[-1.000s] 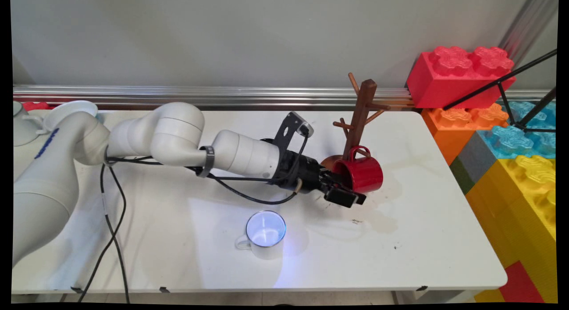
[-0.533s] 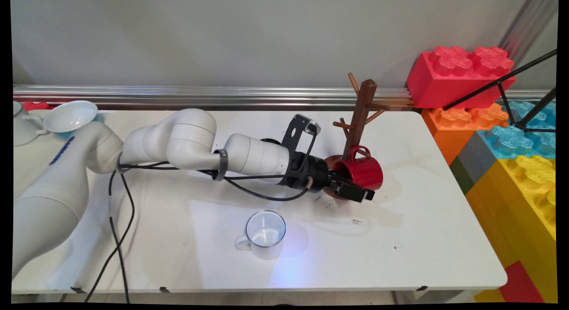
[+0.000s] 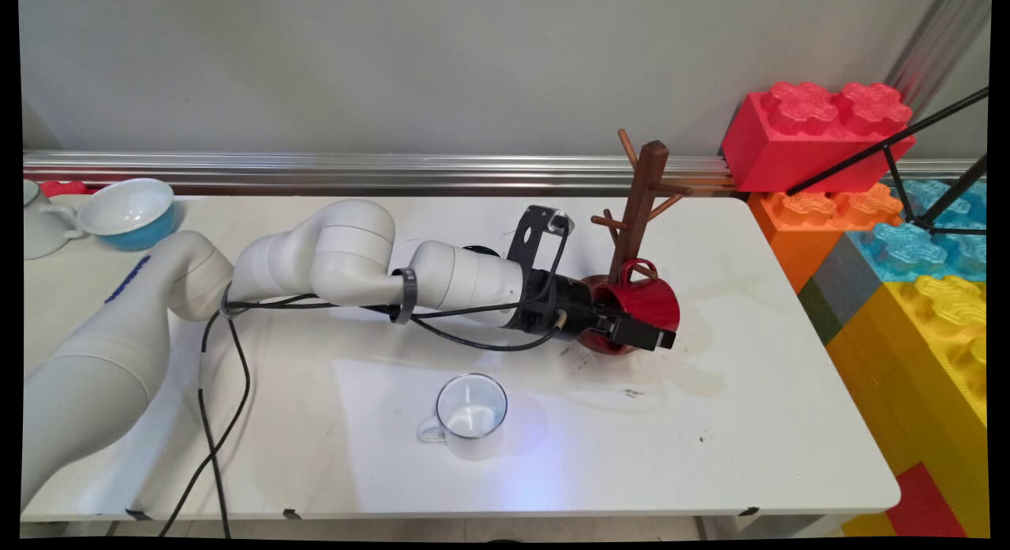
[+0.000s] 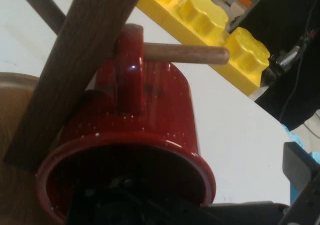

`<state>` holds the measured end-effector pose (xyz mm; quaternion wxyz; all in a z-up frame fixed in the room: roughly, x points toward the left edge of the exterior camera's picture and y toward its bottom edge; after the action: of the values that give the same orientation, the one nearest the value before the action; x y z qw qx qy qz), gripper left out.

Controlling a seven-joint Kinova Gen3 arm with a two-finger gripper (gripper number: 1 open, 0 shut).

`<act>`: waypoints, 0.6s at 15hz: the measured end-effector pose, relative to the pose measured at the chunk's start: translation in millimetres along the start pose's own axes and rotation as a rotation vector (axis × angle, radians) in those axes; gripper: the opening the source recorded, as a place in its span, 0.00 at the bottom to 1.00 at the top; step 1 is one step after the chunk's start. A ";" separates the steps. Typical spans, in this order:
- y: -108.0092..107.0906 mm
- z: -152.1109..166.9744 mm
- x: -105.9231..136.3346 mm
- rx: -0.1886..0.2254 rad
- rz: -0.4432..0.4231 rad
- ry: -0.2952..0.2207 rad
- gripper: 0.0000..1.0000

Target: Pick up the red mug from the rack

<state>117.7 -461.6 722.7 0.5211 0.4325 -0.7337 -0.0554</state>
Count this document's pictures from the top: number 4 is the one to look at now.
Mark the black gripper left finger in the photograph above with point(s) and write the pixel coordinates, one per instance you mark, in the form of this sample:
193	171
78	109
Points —
130	207

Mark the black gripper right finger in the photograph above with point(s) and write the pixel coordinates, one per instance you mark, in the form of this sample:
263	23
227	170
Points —
305	177

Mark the red ceramic mug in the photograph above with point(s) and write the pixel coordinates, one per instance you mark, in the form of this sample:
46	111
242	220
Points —
162	105

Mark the light blue giant building block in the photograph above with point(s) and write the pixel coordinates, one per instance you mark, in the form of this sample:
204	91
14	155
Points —
315	157

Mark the brown wooden mug tree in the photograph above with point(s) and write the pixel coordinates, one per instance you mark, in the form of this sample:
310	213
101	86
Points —
75	67

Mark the black stand with wiring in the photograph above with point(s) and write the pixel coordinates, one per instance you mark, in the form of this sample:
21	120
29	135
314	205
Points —
280	15

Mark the yellow giant building block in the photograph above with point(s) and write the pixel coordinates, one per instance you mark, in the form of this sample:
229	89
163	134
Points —
207	17

